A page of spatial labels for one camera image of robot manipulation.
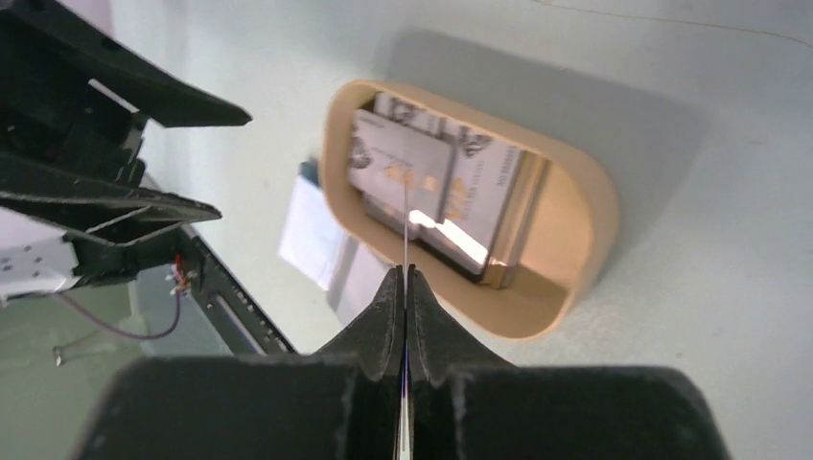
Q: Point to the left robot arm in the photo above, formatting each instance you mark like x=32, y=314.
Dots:
x=41, y=258

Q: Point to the blue card holder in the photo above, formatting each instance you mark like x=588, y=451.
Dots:
x=312, y=241

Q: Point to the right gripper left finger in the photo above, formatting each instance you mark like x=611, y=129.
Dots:
x=341, y=402

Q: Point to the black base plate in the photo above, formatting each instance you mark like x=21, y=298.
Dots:
x=236, y=316

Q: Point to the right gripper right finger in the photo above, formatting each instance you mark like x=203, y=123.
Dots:
x=470, y=403

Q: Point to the beige oval tray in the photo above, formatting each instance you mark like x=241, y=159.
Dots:
x=571, y=234

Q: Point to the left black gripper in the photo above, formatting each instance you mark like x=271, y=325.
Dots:
x=52, y=113

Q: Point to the white vip card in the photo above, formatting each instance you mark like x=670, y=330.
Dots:
x=399, y=165
x=480, y=182

